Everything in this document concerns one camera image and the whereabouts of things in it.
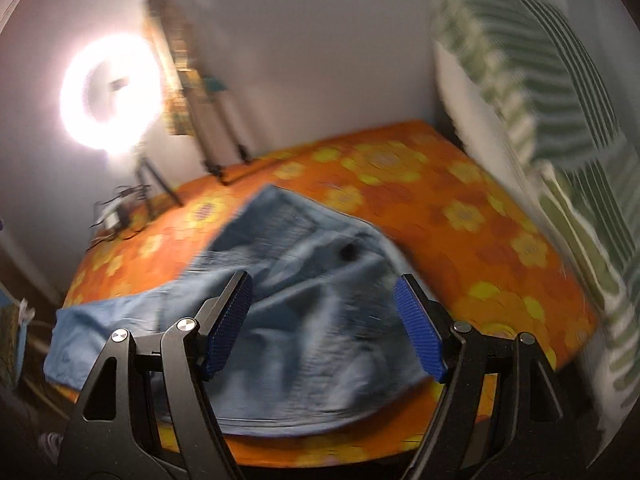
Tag colourful patterned cloth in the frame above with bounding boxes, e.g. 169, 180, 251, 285
144, 0, 202, 137

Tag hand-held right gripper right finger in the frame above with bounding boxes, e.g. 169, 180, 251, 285
392, 273, 596, 480

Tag leopard print cushion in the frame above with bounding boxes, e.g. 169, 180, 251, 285
0, 309, 20, 377

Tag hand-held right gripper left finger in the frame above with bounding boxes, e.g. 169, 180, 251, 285
56, 270, 253, 480

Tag orange floral bedsheet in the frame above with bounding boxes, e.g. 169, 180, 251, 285
60, 120, 601, 468

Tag blue denim pants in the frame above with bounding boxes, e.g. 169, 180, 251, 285
42, 185, 453, 436

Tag power strip with cables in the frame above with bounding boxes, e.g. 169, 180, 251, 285
87, 184, 153, 248

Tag white ring light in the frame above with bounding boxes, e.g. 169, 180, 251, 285
59, 34, 163, 156

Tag green striped white pillow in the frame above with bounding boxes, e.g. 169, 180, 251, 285
427, 0, 632, 396

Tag blue chair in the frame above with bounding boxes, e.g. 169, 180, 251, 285
0, 290, 31, 391

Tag silver legged tripod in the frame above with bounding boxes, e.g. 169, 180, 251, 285
187, 60, 253, 187

